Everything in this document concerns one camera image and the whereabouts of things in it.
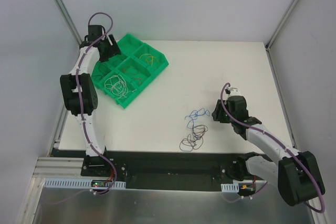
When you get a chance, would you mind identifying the blue wire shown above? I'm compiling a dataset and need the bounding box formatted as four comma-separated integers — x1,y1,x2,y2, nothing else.
183,107,211,129

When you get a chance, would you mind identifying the white wire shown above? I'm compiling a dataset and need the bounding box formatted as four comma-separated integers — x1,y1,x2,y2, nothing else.
103,74,136,101

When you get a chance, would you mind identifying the coloured wire bundle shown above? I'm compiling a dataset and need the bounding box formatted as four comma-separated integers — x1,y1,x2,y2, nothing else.
179,124,208,153

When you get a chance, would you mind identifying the yellow wire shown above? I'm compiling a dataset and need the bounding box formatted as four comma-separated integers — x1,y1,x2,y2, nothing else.
139,52,160,66

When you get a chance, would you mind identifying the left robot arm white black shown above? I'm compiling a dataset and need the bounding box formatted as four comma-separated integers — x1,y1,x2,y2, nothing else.
60,25,121,176

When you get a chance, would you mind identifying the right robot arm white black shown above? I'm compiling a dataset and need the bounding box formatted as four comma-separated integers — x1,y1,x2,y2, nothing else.
212,95,326,206

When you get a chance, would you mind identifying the green compartment tray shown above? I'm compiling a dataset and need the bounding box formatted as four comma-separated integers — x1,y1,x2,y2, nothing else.
91,34,169,109

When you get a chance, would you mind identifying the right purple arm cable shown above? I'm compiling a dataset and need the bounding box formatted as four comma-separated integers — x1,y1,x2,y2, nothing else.
220,82,326,213

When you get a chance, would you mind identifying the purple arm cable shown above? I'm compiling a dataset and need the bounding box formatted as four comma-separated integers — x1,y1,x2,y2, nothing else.
75,12,118,196
220,82,326,213

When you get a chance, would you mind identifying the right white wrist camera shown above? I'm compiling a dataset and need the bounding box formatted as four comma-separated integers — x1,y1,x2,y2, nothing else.
225,87,241,98

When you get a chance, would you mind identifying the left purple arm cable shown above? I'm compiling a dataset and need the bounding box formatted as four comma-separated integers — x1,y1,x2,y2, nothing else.
75,12,118,196

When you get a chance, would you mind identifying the right white cable duct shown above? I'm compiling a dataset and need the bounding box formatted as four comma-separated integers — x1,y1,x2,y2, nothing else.
220,183,239,193

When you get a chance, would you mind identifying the white cable duct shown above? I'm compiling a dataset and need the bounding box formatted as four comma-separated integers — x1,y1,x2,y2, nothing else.
44,178,126,190
220,183,239,193

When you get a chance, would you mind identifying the left aluminium frame post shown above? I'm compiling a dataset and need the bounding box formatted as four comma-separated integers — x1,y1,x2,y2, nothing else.
54,0,82,45

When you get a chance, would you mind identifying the aluminium frame post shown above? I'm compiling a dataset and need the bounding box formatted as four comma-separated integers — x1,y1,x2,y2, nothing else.
265,0,301,51
54,0,82,45

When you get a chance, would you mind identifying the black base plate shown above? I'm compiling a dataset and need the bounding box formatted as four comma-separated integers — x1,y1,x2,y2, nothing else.
51,150,253,191

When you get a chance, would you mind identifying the aluminium frame rail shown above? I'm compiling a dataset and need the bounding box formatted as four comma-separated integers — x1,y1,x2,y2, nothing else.
33,157,83,178

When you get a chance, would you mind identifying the left white cable duct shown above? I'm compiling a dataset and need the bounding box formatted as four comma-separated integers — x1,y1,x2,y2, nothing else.
44,178,126,190

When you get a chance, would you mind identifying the right aluminium frame post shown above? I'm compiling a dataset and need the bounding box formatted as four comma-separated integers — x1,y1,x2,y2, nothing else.
265,0,301,51

